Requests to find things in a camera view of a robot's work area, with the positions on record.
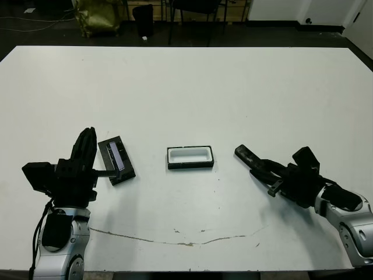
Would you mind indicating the black printed box lid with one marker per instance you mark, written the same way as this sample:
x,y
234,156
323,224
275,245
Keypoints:
x,y
112,163

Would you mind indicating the black box base white insert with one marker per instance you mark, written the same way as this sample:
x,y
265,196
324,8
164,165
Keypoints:
x,y
190,165

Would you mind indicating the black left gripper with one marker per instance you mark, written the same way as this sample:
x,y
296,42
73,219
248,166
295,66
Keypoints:
x,y
74,186

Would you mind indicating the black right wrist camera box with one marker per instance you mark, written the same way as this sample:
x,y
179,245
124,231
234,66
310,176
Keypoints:
x,y
306,160

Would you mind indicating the black waste bin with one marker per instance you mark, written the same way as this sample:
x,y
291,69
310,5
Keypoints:
x,y
143,20

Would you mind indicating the white door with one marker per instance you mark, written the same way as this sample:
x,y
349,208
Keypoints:
x,y
360,27

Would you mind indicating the white paper sheet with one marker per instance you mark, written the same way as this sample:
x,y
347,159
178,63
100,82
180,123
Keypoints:
x,y
29,10

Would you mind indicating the round black wall knob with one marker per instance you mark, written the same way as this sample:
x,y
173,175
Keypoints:
x,y
308,20

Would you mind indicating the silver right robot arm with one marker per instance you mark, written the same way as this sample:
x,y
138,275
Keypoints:
x,y
346,221

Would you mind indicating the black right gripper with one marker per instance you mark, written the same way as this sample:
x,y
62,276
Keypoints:
x,y
300,188

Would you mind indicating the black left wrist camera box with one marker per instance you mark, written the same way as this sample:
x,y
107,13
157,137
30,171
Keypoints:
x,y
38,176

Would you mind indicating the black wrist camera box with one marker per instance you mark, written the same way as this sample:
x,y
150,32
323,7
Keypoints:
x,y
38,176
306,160

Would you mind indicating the yellow green bag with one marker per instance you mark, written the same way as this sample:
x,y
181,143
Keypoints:
x,y
96,16

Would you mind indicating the black chair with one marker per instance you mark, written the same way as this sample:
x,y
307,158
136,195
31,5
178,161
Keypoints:
x,y
198,6

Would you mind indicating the wooden desk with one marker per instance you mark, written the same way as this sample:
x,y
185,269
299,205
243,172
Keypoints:
x,y
160,14

